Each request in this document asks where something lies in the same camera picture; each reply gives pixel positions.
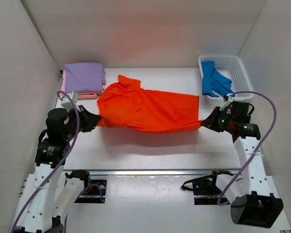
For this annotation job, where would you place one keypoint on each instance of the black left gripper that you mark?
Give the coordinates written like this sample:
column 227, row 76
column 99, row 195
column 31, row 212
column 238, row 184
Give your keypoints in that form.
column 82, row 118

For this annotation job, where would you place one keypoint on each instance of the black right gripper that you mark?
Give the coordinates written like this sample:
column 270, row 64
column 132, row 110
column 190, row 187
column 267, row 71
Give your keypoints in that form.
column 218, row 120

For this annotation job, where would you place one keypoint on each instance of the orange t shirt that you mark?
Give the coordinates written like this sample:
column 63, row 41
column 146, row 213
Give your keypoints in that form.
column 126, row 104

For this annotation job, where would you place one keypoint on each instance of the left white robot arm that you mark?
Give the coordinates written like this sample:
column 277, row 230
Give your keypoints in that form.
column 44, row 211

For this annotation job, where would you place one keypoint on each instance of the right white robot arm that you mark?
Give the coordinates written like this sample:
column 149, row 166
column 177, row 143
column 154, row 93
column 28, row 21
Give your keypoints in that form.
column 252, row 201

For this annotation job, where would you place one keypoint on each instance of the folded pink t shirt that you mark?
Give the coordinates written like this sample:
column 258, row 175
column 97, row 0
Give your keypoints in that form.
column 83, row 96

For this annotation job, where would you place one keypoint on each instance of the blue t shirt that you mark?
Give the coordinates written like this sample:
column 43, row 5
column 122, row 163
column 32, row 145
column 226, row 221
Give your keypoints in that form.
column 213, row 83

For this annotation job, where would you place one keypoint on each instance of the folded purple t shirt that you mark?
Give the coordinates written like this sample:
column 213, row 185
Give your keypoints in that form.
column 85, row 77

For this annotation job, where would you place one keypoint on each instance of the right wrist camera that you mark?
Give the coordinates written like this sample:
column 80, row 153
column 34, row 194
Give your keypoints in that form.
column 228, row 100

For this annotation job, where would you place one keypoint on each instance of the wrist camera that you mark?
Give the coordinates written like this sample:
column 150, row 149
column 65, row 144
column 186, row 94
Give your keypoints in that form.
column 228, row 100
column 68, row 100

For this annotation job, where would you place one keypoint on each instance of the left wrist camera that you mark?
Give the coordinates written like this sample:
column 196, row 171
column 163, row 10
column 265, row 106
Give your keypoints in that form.
column 68, row 100

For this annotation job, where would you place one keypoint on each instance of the aluminium table edge rail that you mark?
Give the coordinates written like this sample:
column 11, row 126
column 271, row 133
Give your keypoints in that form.
column 147, row 172

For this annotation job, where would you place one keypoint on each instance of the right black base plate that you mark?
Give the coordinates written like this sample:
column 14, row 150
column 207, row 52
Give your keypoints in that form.
column 204, row 188

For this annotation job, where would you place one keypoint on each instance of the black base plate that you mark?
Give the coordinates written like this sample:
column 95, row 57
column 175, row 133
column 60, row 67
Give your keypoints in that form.
column 95, row 192
column 204, row 188

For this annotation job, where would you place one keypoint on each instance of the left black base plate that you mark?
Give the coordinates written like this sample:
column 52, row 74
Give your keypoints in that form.
column 95, row 192

